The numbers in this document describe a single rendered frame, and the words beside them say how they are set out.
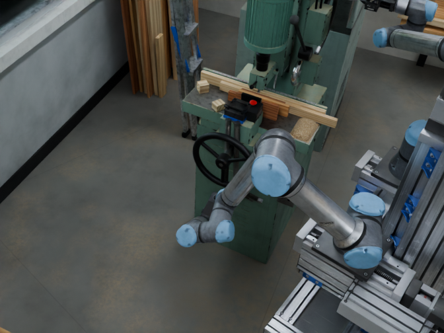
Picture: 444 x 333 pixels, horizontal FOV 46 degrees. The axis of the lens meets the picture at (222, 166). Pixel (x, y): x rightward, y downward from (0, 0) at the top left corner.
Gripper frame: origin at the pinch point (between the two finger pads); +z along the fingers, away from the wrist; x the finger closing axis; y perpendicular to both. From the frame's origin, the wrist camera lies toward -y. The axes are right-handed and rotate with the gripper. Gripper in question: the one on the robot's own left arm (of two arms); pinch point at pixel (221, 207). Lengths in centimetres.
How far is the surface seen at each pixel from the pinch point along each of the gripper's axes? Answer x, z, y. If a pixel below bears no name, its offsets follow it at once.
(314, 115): 19, 32, -43
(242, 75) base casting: -27, 64, -46
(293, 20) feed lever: 7, -2, -77
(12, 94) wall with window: -141, 35, -2
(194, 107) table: -30.8, 20.8, -31.1
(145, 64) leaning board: -118, 133, -26
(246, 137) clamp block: -1.5, 11.4, -28.5
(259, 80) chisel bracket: -6, 23, -51
